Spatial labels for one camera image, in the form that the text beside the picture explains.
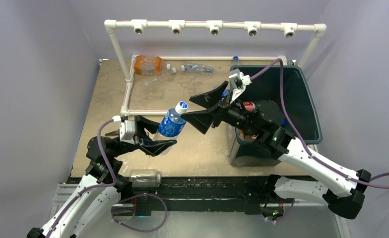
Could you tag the clear bottle white cap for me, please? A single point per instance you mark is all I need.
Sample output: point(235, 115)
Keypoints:
point(161, 76)

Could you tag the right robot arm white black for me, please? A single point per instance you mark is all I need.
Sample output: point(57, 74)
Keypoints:
point(339, 188)

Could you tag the clear crushed bottle back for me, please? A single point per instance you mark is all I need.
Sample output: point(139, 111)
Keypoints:
point(197, 68)

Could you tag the dark green plastic bin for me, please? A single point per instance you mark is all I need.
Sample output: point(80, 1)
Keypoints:
point(299, 106)

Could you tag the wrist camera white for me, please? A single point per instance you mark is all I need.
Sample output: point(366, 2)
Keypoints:
point(238, 82)
point(126, 129)

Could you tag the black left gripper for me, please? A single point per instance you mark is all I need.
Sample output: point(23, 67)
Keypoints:
point(151, 147)

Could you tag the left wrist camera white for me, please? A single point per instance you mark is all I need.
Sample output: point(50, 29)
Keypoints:
point(126, 129)

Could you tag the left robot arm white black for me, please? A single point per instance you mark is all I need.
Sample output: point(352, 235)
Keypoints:
point(102, 186)

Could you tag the orange label bottle far corner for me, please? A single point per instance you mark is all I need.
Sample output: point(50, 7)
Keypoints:
point(148, 65)

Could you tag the yellow black pliers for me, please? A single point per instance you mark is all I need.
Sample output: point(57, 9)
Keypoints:
point(112, 133)

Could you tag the Pepsi bottle back right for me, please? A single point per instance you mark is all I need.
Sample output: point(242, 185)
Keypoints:
point(236, 60)

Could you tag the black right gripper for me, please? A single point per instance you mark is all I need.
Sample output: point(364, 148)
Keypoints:
point(202, 119)

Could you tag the black table front rail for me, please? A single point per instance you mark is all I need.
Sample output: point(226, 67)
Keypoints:
point(245, 194)

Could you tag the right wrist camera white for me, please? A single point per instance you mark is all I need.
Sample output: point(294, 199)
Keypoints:
point(238, 82)

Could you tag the clear bottle blue label right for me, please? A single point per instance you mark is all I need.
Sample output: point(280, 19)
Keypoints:
point(225, 92)

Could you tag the clear crushed bottle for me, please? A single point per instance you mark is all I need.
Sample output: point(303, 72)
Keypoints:
point(197, 68)
point(145, 178)

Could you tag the white PVC pipe frame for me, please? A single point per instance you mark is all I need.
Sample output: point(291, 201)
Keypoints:
point(214, 27)

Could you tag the clear bottle red cap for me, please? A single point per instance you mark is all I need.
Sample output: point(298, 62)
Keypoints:
point(249, 106)

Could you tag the clear crushed bottle front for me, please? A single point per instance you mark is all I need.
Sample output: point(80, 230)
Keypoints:
point(145, 178)

